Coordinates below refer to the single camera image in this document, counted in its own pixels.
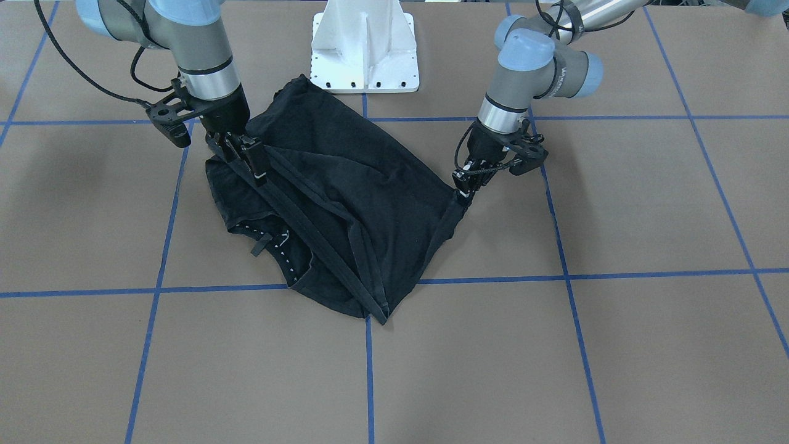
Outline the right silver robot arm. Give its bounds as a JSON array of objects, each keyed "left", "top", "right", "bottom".
[{"left": 75, "top": 1, "right": 271, "bottom": 186}]

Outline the black braided cable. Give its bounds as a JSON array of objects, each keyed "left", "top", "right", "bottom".
[
  {"left": 33, "top": 0, "right": 179, "bottom": 109},
  {"left": 455, "top": 0, "right": 636, "bottom": 179}
]

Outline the black graphic t-shirt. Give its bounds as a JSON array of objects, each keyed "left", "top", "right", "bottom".
[{"left": 205, "top": 76, "right": 470, "bottom": 324}]

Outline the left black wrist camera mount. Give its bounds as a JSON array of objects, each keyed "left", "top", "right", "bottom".
[{"left": 502, "top": 119, "right": 549, "bottom": 175}]

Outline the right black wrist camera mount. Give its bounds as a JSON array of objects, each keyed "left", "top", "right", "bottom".
[{"left": 145, "top": 78, "right": 203, "bottom": 148}]

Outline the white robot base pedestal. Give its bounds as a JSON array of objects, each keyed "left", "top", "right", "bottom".
[{"left": 308, "top": 1, "right": 420, "bottom": 94}]

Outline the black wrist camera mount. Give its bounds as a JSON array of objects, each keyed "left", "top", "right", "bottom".
[
  {"left": 502, "top": 119, "right": 549, "bottom": 175},
  {"left": 145, "top": 78, "right": 203, "bottom": 148}
]

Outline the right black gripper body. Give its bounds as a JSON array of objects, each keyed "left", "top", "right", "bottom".
[{"left": 200, "top": 86, "right": 251, "bottom": 135}]

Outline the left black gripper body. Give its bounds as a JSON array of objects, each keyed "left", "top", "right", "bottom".
[{"left": 466, "top": 121, "right": 513, "bottom": 175}]

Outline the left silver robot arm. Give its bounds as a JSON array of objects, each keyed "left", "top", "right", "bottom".
[{"left": 452, "top": 1, "right": 645, "bottom": 208}]

